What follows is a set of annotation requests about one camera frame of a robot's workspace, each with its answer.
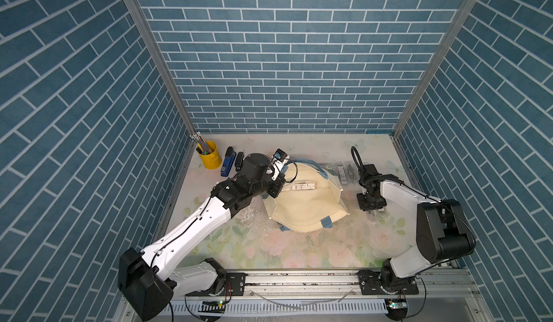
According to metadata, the blue black stapler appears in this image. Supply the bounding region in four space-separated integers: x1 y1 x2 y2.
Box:
220 146 236 177

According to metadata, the clear compass case gold label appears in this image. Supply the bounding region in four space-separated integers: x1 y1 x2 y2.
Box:
336 162 349 187

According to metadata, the clear compass set case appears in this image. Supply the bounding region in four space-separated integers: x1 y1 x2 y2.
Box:
344 161 359 186

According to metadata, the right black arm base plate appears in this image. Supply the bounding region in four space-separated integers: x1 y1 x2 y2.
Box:
357 268 419 295

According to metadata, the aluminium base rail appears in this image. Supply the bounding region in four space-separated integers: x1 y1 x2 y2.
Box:
120 268 485 322

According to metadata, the yellow pencil cup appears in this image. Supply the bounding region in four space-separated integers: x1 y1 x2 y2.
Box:
200 140 223 170

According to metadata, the coloured pencils bundle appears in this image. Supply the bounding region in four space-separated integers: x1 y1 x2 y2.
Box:
190 132 213 156

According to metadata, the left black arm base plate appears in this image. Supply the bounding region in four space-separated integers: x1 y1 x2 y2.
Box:
187 272 247 297

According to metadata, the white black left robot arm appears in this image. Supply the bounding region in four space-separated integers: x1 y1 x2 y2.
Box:
118 150 289 321

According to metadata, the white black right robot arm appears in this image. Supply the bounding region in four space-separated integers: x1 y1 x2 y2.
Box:
357 164 476 280

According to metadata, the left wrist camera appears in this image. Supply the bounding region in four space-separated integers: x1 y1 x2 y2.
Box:
270 148 289 181

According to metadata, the cream canvas tote bag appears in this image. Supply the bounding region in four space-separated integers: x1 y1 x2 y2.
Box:
263 159 349 234

